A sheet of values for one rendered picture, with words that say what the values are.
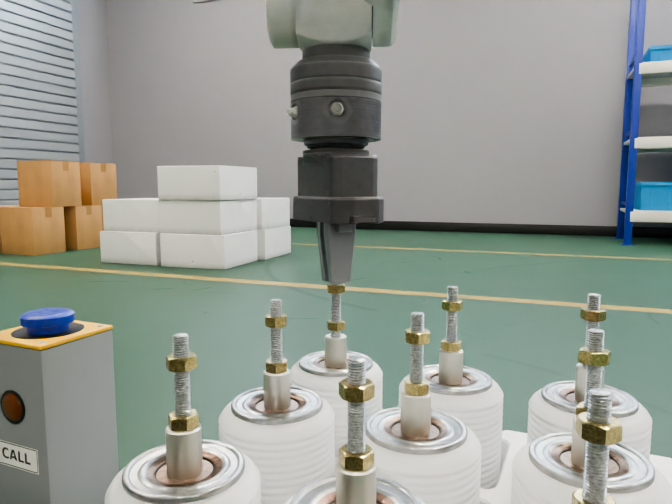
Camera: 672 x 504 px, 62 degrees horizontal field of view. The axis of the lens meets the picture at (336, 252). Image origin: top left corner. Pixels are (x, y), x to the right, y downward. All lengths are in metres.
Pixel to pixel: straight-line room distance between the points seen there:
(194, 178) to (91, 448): 2.56
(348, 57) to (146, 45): 6.73
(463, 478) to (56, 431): 0.31
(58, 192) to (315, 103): 3.63
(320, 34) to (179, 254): 2.62
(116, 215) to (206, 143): 3.32
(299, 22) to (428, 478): 0.39
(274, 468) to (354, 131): 0.29
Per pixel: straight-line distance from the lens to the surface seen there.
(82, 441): 0.52
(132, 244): 3.30
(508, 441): 0.61
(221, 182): 2.95
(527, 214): 5.41
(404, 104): 5.64
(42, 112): 6.66
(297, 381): 0.56
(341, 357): 0.57
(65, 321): 0.50
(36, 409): 0.49
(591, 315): 0.51
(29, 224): 3.99
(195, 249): 3.04
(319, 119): 0.52
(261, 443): 0.44
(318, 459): 0.46
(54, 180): 4.07
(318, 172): 0.53
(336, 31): 0.54
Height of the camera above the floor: 0.43
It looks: 7 degrees down
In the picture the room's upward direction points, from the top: straight up
